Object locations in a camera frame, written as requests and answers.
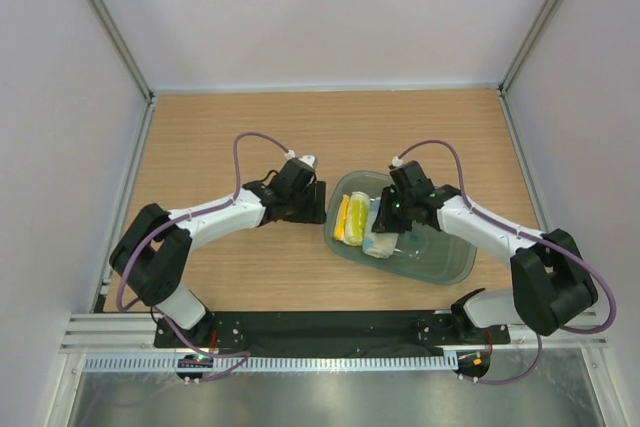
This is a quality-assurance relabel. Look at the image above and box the aluminium frame rail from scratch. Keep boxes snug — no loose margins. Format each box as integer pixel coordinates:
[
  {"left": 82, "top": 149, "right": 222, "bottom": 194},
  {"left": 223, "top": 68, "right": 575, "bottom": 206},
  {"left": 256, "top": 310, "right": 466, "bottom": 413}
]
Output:
[{"left": 59, "top": 310, "right": 609, "bottom": 354}]

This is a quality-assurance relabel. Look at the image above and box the blue cartoon mouse towel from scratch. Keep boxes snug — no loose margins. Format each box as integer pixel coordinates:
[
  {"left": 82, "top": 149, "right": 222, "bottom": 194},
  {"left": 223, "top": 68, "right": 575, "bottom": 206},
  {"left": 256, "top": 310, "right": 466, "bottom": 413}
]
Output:
[{"left": 362, "top": 197, "right": 399, "bottom": 259}]

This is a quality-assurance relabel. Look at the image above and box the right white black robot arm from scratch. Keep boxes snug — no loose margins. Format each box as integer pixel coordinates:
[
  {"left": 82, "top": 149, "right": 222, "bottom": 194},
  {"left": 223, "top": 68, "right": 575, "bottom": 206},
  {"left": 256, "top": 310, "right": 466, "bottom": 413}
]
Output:
[{"left": 373, "top": 185, "right": 598, "bottom": 343}]

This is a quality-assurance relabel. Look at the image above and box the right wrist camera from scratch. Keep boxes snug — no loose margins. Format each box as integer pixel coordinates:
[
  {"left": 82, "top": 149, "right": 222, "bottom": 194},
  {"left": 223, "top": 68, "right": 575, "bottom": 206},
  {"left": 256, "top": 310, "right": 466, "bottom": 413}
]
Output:
[{"left": 390, "top": 161, "right": 435, "bottom": 198}]

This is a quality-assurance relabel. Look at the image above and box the teal transparent plastic tub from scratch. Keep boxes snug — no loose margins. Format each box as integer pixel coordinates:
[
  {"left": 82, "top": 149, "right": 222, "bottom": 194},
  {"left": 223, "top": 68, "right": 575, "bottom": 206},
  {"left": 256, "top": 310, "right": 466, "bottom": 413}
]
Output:
[{"left": 324, "top": 170, "right": 476, "bottom": 285}]

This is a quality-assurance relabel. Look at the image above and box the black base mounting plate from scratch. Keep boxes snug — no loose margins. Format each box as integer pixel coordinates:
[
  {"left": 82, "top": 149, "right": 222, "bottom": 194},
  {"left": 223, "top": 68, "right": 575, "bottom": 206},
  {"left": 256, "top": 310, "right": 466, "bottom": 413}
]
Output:
[{"left": 154, "top": 310, "right": 511, "bottom": 350}]

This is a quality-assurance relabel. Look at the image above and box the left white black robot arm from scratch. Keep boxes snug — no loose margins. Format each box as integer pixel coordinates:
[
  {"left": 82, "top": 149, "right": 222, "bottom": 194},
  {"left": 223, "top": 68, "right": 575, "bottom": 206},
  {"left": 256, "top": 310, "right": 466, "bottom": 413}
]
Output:
[{"left": 109, "top": 180, "right": 326, "bottom": 347}]

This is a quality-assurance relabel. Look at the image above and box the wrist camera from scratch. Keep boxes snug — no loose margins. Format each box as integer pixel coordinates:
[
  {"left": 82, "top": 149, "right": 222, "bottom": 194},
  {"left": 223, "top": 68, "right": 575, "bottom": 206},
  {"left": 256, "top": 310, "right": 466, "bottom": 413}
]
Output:
[
  {"left": 390, "top": 161, "right": 435, "bottom": 198},
  {"left": 269, "top": 154, "right": 318, "bottom": 199}
]

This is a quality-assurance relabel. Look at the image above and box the white slotted cable duct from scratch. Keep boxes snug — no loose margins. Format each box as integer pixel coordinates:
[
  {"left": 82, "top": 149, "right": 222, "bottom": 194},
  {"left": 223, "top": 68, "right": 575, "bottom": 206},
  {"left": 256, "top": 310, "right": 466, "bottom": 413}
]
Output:
[{"left": 83, "top": 351, "right": 458, "bottom": 374}]

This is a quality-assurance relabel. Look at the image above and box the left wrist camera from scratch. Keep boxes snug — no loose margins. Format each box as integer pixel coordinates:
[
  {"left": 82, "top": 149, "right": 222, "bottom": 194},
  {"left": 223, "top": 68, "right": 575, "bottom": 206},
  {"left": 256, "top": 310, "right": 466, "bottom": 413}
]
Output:
[{"left": 269, "top": 154, "right": 318, "bottom": 199}]

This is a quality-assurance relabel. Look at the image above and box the yellow green crocodile towel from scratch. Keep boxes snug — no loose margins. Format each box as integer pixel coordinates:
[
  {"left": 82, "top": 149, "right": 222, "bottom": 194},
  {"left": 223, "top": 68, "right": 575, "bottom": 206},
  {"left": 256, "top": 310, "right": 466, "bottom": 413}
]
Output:
[{"left": 332, "top": 191, "right": 371, "bottom": 247}]

